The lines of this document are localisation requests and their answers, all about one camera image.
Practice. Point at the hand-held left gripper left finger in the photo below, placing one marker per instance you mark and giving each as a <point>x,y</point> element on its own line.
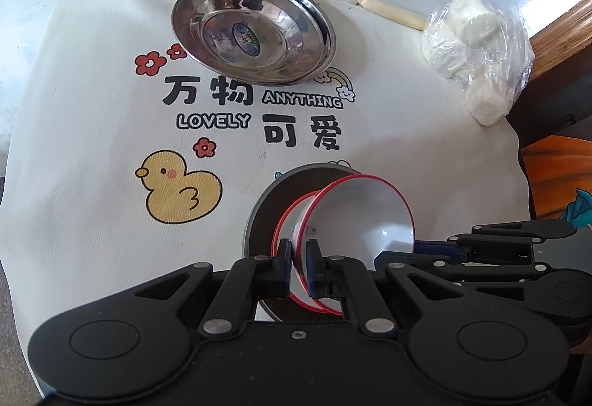
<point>284,260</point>

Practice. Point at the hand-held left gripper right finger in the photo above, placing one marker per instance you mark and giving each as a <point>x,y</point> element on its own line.
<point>314,267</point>

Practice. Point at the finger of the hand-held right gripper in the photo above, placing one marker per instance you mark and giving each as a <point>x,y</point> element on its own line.
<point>490,272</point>
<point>439,248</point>

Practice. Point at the red-rimmed white bowl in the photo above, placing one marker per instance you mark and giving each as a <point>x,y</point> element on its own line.
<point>300,276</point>
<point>365,221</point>

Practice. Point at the dark grey round plate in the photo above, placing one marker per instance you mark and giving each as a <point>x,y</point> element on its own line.
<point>266,211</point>

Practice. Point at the stainless steel plate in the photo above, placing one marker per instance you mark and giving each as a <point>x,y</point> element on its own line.
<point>331,36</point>
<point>249,31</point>

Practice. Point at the plastic bag of white buns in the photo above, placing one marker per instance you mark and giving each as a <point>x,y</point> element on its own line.
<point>476,24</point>

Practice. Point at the white printed duck tablecloth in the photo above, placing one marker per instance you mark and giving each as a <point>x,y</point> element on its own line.
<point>92,133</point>

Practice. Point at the cream rolled strip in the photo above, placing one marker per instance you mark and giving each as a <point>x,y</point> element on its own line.
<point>393,11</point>

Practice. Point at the brown wooden board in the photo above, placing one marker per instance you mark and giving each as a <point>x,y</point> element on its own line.
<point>569,36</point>

